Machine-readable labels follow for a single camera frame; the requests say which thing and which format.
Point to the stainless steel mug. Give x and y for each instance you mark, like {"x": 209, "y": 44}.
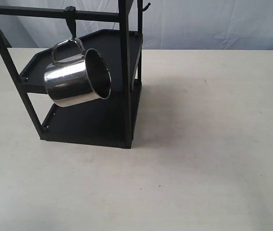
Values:
{"x": 77, "y": 79}

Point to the black metal rack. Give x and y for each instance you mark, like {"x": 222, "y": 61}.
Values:
{"x": 109, "y": 122}

